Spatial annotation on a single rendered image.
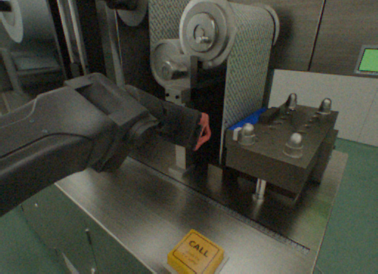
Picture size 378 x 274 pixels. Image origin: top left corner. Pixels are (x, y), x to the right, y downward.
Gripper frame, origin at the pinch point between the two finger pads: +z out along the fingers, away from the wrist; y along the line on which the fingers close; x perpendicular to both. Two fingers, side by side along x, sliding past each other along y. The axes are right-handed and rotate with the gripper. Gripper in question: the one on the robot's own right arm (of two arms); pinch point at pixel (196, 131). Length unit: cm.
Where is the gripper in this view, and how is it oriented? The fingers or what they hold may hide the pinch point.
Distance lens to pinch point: 45.8
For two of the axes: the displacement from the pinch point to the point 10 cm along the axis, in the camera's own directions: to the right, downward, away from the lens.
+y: 7.8, 2.9, -5.6
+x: 3.3, -9.4, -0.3
